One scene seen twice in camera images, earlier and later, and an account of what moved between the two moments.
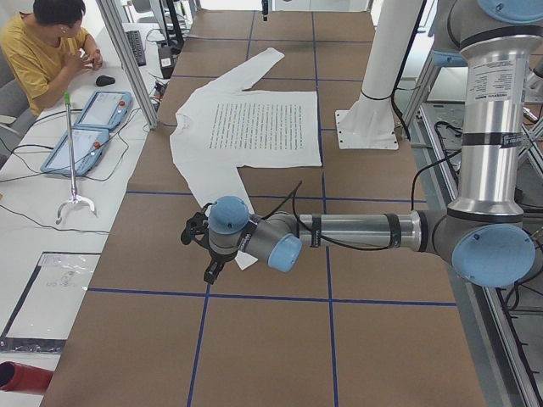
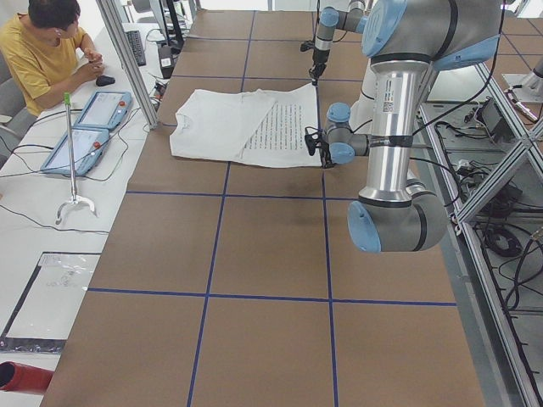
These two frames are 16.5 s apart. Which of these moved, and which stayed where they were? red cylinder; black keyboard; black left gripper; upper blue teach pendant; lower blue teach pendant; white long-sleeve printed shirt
Moved: white long-sleeve printed shirt; black left gripper
Stayed: lower blue teach pendant; upper blue teach pendant; black keyboard; red cylinder
